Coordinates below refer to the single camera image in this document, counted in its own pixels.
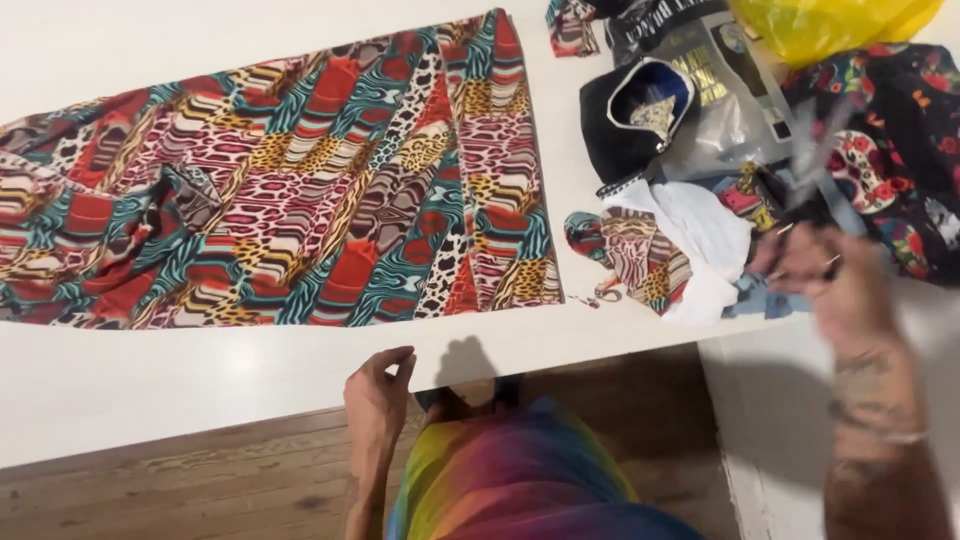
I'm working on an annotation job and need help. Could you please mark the large multicolour animal-print fabric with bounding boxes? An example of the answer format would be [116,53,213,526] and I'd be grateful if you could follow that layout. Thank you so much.
[0,7,565,331]

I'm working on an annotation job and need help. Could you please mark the clear plastic packet yellow print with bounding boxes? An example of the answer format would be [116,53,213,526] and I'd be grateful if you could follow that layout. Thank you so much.
[651,13,798,183]

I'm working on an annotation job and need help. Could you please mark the dark floral skull-print fabric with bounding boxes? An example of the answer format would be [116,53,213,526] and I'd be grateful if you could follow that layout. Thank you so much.
[778,42,960,288]

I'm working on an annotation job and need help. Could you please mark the light blue fabric piece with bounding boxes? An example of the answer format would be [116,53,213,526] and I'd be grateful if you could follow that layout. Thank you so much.
[718,171,867,320]

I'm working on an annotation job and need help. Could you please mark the black pouch with blue lining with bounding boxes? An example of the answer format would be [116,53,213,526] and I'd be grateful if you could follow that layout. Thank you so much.
[579,56,704,186]

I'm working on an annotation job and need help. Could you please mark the black plastic bag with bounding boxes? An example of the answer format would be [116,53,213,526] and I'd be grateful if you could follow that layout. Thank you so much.
[587,0,730,67]

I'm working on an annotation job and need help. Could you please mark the grey scissors with dark handles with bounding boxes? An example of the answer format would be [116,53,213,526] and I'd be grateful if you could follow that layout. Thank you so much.
[777,96,858,235]

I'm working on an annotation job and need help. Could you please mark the person's right hand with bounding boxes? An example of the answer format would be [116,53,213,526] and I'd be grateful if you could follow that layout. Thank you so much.
[748,219,905,354]

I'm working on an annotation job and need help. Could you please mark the folded animal-print fabric piece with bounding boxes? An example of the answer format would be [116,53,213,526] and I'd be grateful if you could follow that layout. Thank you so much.
[563,206,695,317]

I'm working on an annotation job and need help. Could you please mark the tiny fabric trimmings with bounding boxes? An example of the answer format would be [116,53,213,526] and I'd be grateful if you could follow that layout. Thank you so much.
[567,282,625,310]

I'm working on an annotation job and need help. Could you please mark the person's foot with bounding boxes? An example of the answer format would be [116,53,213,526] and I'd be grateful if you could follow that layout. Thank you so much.
[414,373,526,429]

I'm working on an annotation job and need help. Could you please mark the white fabric piece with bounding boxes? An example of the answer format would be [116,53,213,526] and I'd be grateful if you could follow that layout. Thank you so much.
[597,178,753,329]

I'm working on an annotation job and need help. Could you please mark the yellow plastic bag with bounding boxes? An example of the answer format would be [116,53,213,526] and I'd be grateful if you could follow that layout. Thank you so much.
[726,0,948,70]

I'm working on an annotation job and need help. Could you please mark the small animal-print fabric scrap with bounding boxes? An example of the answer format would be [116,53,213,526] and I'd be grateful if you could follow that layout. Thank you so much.
[545,0,603,59]

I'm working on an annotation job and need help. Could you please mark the person's left hand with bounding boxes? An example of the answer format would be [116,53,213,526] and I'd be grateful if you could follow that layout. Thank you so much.
[343,345,418,456]

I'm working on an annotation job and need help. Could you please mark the rainbow-coloured skirt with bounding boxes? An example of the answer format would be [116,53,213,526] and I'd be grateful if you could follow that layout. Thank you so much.
[384,396,706,540]

